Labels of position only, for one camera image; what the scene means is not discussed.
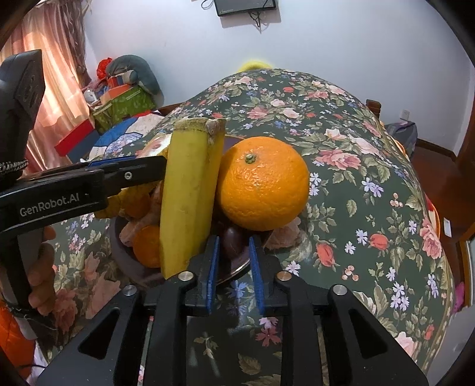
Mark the person's left hand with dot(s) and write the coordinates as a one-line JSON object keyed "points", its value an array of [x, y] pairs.
{"points": [[42, 274]]}

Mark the pink orange curtain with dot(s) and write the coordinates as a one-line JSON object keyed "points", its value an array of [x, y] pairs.
{"points": [[63, 55]]}

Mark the wooden chair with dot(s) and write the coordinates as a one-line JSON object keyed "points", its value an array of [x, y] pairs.
{"points": [[373, 108]]}

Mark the long yellow banana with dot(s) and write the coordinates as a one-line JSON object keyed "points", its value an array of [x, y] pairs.
{"points": [[185, 193]]}

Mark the large peeled pomelo segment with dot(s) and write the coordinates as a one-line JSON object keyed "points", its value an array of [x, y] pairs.
{"points": [[128, 232]]}

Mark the small peeled pomelo segment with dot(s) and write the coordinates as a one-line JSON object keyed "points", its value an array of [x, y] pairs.
{"points": [[282, 234]]}

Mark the small tangerine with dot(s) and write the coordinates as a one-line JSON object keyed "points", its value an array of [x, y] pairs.
{"points": [[148, 247]]}

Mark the round dark brown plate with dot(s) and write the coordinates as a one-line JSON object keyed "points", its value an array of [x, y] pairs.
{"points": [[128, 263]]}

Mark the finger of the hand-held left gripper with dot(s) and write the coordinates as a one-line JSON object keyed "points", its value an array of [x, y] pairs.
{"points": [[111, 161], [141, 172]]}

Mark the red cloth flower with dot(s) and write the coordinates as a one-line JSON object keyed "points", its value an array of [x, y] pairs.
{"points": [[102, 68]]}

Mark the blue patchwork quilt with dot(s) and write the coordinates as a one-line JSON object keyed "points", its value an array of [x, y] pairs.
{"points": [[118, 138]]}

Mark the dark green floral tablecloth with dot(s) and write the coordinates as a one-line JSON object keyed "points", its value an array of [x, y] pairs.
{"points": [[352, 167]]}

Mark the orange box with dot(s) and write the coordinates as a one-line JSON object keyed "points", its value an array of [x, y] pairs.
{"points": [[122, 91]]}

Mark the red box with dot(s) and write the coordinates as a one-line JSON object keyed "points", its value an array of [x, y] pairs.
{"points": [[74, 139]]}

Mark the black wall monitor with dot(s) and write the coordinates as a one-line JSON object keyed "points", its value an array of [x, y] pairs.
{"points": [[245, 5]]}

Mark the white wall socket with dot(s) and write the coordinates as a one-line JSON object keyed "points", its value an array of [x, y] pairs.
{"points": [[406, 114]]}

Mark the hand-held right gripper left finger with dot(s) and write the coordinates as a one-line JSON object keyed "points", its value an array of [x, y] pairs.
{"points": [[211, 274]]}

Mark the green patterned box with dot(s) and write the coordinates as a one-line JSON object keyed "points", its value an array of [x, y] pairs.
{"points": [[126, 105]]}

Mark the large orange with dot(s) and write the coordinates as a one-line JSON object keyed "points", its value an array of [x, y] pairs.
{"points": [[263, 185]]}

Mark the dark brown fruit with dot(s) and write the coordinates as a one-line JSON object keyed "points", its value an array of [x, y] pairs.
{"points": [[232, 239]]}

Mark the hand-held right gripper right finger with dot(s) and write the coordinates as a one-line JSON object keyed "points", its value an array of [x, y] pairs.
{"points": [[258, 276]]}

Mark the grey bag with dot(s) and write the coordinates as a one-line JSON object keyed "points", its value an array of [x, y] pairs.
{"points": [[402, 135]]}

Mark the yellow fluffy object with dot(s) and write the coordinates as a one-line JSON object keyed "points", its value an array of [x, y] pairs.
{"points": [[254, 65]]}

